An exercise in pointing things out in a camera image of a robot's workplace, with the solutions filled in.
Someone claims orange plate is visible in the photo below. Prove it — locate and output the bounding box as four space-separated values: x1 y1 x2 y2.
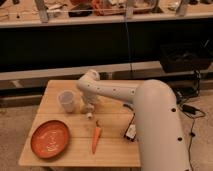
30 120 70 159

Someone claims black power adapter with cable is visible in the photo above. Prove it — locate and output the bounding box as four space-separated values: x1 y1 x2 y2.
180 76 207 171

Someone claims clear plastic cup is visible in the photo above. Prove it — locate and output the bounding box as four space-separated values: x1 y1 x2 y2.
57 90 75 113

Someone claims wooden table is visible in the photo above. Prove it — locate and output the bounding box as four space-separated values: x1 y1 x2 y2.
19 80 141 168

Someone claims black bin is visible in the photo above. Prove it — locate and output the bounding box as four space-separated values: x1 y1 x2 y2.
159 42 213 73

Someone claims white plastic bottle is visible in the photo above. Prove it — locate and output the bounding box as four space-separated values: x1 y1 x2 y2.
81 103 95 119

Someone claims orange carrot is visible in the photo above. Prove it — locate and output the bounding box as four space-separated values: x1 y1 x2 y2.
92 121 102 154

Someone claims black chocolate bar package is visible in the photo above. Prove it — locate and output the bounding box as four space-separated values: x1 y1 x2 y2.
124 117 136 141

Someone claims blue sponge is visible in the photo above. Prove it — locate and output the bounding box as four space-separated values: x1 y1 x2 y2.
123 104 134 111

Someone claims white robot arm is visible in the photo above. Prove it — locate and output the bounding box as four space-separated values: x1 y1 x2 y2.
77 70 192 171

